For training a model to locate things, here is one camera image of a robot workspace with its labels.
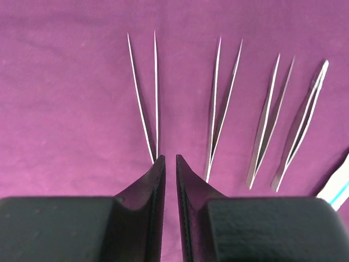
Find white green alcohol wipe packet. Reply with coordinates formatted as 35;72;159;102
316;148;348;211

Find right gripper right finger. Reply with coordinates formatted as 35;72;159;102
176;155;348;261

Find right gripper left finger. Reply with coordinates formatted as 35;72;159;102
1;156;166;261

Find purple surgical drape cloth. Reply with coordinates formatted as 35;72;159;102
0;0;349;213

